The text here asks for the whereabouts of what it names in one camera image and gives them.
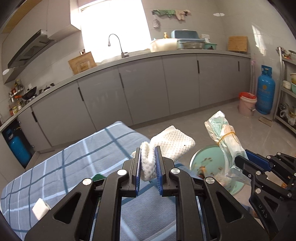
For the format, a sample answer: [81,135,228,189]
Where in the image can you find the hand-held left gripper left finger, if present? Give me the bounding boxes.
[24,148,142,241]

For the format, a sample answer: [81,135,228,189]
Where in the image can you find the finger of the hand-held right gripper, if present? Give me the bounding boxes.
[245,149,296,186]
[235,156,292,200]

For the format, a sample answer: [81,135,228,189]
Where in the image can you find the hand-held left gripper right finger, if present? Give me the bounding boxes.
[155,146,270,241]

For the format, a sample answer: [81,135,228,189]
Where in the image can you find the white textured cloth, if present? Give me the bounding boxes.
[132,125,196,182]

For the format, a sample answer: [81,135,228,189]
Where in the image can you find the clear plastic packet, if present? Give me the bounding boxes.
[204,110,251,186]

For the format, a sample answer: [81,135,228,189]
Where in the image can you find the green basin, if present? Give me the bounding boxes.
[189,144,251,196]

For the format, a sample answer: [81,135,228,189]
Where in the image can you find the cardboard piece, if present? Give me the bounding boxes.
[258,116,273,127]

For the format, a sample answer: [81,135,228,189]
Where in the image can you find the pink bucket with red lid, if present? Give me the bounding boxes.
[238,92,258,116]

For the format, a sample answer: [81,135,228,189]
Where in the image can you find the metal shelf rack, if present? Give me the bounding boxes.
[274,46,296,134]

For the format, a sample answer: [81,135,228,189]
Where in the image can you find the blue gas cylinder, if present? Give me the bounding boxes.
[255,65,276,115]
[5,128,32,168]

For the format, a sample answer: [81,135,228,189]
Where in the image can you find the blue checked tablecloth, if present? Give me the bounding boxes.
[0,120,255,241]

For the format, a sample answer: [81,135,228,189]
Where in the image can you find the grey kitchen cabinets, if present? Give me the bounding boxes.
[0,50,252,163]

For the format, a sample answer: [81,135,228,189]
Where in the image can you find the pink mop pole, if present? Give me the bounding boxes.
[249,59,256,93]

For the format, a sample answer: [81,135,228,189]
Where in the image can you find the white foam block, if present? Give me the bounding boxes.
[32,198,51,220]

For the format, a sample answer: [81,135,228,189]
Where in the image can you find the light wooden board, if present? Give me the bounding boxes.
[228,36,248,53]

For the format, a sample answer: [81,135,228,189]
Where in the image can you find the curved metal faucet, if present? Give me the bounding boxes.
[108,34,130,58]

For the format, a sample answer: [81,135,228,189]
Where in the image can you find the wooden cutting board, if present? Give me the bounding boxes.
[68,51,97,75]

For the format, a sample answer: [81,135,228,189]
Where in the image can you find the gas stove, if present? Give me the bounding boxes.
[36,83,56,93]

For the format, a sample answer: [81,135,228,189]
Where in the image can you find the white plastic container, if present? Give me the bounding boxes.
[150,38,179,53]

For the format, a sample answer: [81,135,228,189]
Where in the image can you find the metal bowl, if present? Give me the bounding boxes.
[181,42,206,50]

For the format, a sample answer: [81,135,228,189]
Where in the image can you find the black wok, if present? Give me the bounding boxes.
[15,86,38,101]

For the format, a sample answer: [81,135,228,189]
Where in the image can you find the blue dish rack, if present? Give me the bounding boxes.
[171,30,206,50]

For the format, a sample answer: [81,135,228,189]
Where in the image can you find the spice rack with bottles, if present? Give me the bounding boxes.
[8,80,25,116]

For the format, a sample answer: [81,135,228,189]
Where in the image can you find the bright window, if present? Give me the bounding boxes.
[77,0,152,63]

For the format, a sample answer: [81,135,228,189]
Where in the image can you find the green hanging cloth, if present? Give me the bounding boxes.
[152,9,177,18]

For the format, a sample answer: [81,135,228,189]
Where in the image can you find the pink rubber gloves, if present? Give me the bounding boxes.
[175,9,192,21]

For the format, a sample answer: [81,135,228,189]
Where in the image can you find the range hood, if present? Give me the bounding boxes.
[7,29,56,69]

